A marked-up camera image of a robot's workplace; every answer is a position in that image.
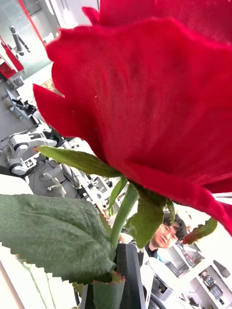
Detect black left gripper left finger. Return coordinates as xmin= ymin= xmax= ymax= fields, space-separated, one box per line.
xmin=81 ymin=283 xmax=95 ymax=309

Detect red rose with green stem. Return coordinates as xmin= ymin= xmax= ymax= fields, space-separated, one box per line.
xmin=0 ymin=0 xmax=232 ymax=309

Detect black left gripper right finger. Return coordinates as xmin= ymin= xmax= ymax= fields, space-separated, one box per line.
xmin=116 ymin=243 xmax=147 ymax=309

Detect office chair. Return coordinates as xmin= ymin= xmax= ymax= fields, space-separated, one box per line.
xmin=40 ymin=171 xmax=68 ymax=198

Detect white shelf with goods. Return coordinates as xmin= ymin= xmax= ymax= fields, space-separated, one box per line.
xmin=166 ymin=242 xmax=232 ymax=309

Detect white robot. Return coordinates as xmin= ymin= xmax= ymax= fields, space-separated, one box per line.
xmin=4 ymin=129 xmax=58 ymax=176

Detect person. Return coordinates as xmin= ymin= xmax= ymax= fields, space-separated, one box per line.
xmin=119 ymin=212 xmax=191 ymax=260

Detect red metal rack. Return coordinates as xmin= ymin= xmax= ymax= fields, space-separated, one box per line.
xmin=0 ymin=36 xmax=25 ymax=80

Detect wheeled cart with equipment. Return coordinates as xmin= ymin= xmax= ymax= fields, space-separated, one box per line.
xmin=1 ymin=88 xmax=37 ymax=121

